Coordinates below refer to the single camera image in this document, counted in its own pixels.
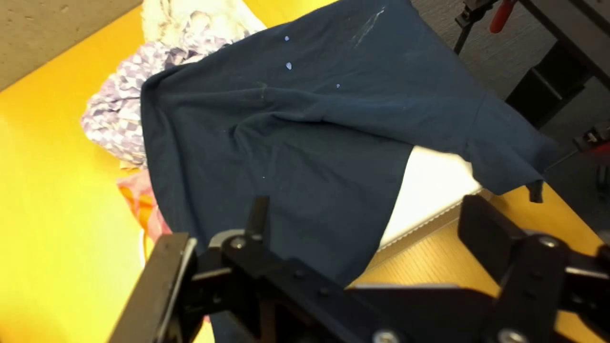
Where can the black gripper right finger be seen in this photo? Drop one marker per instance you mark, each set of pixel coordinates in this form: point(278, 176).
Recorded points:
point(528, 269)

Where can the cream beige cloth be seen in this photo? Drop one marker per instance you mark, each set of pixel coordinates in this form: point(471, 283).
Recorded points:
point(179, 22)

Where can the orange handled clamp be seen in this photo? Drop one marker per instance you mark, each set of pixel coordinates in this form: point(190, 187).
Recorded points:
point(475, 10)

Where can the pink orange cloth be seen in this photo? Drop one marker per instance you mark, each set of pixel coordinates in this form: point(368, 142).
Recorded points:
point(141, 203)

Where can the purple white patterned cloth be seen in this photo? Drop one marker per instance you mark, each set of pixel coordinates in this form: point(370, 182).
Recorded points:
point(112, 115)

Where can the white plastic storage box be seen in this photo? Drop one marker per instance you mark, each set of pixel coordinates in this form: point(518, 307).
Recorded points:
point(433, 187)

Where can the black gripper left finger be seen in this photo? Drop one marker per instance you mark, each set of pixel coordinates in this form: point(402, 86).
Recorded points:
point(150, 313)

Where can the dark blue shirt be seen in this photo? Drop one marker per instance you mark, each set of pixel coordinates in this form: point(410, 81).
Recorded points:
point(320, 117)

